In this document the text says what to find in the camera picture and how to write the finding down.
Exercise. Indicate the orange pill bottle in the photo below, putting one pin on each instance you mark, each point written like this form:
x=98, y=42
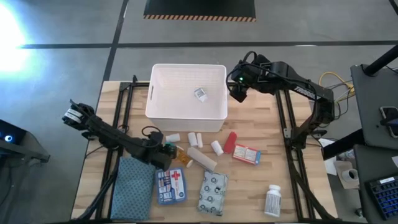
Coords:
x=183, y=158

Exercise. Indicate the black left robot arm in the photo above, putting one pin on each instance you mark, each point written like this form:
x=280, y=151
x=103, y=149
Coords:
x=109, y=135

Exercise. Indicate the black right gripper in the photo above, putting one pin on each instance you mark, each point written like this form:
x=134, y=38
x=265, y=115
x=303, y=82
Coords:
x=240, y=93

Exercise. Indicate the small silver packet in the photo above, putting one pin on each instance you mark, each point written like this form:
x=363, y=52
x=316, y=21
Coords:
x=201, y=94

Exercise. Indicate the large white pill bottle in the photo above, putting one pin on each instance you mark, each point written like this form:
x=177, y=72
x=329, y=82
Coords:
x=273, y=202

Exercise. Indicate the grey tape roll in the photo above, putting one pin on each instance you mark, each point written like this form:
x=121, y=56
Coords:
x=350, y=175

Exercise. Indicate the grey side table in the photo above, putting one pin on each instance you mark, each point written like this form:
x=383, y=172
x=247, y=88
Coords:
x=370, y=102

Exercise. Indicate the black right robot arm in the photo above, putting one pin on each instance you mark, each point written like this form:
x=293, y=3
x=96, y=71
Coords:
x=298, y=88

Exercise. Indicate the white pack blue logo print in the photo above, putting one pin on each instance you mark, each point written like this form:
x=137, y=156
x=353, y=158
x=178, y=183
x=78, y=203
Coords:
x=213, y=193

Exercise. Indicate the white paper sheet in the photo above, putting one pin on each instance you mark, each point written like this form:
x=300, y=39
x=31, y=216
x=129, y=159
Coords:
x=330, y=161

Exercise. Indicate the white gauze roll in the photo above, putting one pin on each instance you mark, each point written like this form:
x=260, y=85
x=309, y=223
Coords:
x=217, y=148
x=200, y=140
x=192, y=139
x=173, y=137

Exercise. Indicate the black box blue light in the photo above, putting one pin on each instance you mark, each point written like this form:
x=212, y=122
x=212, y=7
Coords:
x=11, y=135

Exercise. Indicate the red and white box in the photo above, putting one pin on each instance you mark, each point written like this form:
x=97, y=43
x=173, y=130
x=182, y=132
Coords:
x=246, y=154

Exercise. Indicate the tan elastic bandage roll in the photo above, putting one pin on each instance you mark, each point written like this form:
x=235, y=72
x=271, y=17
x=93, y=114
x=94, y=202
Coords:
x=201, y=158

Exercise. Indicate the red tube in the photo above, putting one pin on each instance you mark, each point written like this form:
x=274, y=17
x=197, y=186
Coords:
x=230, y=143

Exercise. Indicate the black aluminium rig frame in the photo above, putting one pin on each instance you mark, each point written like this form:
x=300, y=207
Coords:
x=140, y=84

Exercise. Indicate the black pole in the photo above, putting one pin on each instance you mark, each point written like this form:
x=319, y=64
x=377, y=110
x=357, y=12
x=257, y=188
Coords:
x=382, y=60

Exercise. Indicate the black mat hazard stripe edge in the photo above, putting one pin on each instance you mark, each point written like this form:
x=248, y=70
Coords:
x=199, y=7

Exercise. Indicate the black keyboard blue backlight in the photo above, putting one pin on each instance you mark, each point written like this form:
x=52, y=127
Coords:
x=384, y=196

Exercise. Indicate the teal patterned fabric pad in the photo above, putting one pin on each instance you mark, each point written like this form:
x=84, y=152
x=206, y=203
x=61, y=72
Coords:
x=132, y=189

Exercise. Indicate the blue first aid pouch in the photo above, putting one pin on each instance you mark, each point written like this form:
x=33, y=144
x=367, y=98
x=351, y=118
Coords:
x=171, y=186

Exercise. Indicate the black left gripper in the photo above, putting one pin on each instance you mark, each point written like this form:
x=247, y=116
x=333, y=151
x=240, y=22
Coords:
x=162, y=160

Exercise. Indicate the white perforated plastic basket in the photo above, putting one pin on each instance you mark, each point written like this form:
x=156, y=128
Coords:
x=174, y=93

